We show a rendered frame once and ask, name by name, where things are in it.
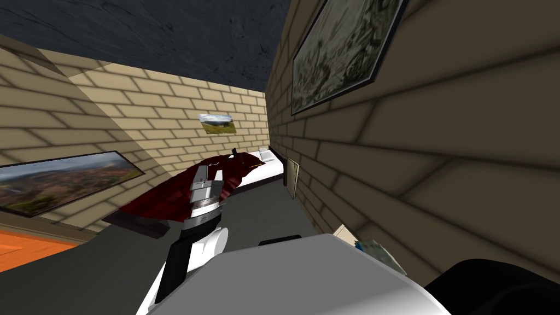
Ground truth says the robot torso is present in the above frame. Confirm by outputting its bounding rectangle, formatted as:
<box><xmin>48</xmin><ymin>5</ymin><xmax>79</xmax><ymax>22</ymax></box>
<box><xmin>146</xmin><ymin>234</ymin><xmax>451</xmax><ymax>315</ymax></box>

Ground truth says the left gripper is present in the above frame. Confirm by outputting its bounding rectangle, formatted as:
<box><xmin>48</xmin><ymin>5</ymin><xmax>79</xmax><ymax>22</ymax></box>
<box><xmin>189</xmin><ymin>165</ymin><xmax>225</xmax><ymax>205</ymax></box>

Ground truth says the large dark-framed pale painting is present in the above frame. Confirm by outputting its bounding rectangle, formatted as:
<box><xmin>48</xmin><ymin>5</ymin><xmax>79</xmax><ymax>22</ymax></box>
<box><xmin>290</xmin><ymin>0</ymin><xmax>410</xmax><ymax>117</ymax></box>

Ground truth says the bed with red blanket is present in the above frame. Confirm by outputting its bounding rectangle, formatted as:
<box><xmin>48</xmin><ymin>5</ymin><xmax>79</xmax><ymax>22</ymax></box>
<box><xmin>102</xmin><ymin>148</ymin><xmax>286</xmax><ymax>240</ymax></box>

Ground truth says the small green landscape picture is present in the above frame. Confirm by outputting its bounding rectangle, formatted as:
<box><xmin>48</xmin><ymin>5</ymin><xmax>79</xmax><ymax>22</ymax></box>
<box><xmin>197</xmin><ymin>113</ymin><xmax>237</xmax><ymax>136</ymax></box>

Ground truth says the wide dark-framed landscape picture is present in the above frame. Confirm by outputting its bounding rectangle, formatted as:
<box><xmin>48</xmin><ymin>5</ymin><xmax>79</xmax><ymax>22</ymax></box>
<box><xmin>0</xmin><ymin>150</ymin><xmax>146</xmax><ymax>219</ymax></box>

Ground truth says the blue green flat book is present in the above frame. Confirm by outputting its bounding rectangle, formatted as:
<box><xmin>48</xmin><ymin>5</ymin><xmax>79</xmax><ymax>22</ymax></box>
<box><xmin>354</xmin><ymin>238</ymin><xmax>408</xmax><ymax>277</ymax></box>

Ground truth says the beige framed board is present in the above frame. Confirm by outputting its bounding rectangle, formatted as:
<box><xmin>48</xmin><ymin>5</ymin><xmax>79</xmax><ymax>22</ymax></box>
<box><xmin>286</xmin><ymin>157</ymin><xmax>301</xmax><ymax>200</ymax></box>
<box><xmin>334</xmin><ymin>223</ymin><xmax>359</xmax><ymax>247</ymax></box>

